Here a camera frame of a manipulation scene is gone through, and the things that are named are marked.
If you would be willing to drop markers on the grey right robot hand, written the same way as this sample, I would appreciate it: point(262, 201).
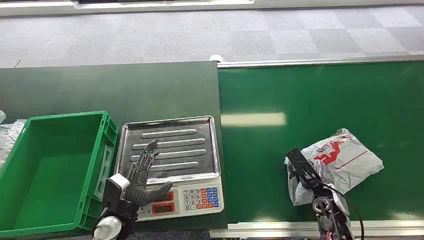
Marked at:
point(303, 186)

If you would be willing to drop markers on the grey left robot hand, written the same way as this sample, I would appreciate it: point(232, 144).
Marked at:
point(139, 188)

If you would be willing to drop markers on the grey red-printed courier package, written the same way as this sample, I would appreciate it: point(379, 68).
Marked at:
point(351, 162)

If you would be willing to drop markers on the green conveyor belt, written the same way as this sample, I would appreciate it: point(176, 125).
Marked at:
point(314, 99)

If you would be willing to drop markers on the electronic scale with steel tray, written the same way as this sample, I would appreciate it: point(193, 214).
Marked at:
point(185, 155)

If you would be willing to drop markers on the green plastic crate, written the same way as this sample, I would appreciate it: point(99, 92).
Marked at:
point(49, 179)

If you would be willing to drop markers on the white crumpled plastic bag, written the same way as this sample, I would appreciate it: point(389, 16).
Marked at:
point(10, 139)

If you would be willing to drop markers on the white round roller cap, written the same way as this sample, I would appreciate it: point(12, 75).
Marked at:
point(217, 58)

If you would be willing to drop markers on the small clear plastic scrap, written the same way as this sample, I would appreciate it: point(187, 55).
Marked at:
point(2, 116)

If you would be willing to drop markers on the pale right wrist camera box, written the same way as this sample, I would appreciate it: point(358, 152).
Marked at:
point(301, 165)

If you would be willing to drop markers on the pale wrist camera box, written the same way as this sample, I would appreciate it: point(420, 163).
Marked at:
point(301, 165)
point(116, 185)

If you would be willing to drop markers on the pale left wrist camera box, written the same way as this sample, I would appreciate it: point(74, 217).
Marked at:
point(116, 185)

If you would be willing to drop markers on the silver conveyor side rail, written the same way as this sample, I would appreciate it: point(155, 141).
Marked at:
point(271, 229)
point(314, 61)

